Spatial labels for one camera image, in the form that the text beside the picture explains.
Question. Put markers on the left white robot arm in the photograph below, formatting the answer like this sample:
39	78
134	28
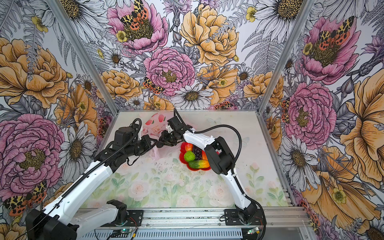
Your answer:
57	220

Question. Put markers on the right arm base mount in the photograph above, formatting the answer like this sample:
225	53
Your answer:
235	217

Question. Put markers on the green circuit board left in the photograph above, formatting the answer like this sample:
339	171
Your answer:
123	231

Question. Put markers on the green toy lime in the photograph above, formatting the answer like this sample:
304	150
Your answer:
189	156

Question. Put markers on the dark purple toy grapes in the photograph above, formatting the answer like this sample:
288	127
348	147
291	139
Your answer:
198	153

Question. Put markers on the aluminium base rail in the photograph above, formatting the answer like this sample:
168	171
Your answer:
283	223

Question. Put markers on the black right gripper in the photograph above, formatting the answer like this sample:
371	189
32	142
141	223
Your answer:
164	137

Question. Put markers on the green circuit board right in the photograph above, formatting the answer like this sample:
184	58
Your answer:
254	230

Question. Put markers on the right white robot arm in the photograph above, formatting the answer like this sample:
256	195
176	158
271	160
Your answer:
220	157

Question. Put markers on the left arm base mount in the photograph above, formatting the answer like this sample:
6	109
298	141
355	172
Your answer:
132	217

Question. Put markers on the pink plastic bag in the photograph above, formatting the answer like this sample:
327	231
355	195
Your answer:
153	128

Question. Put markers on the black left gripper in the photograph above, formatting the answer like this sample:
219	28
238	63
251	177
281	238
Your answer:
147	140

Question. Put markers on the red toy apple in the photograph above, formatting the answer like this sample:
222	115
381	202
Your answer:
189	147

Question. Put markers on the green circuit board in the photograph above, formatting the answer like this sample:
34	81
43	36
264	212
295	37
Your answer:
123	231
254	230

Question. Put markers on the red flower-shaped plate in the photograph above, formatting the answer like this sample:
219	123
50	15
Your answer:
181	158

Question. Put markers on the green yellow toy mango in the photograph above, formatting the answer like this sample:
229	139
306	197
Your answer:
199	164

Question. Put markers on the orange red toy fruit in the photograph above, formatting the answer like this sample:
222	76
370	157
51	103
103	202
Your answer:
204	156

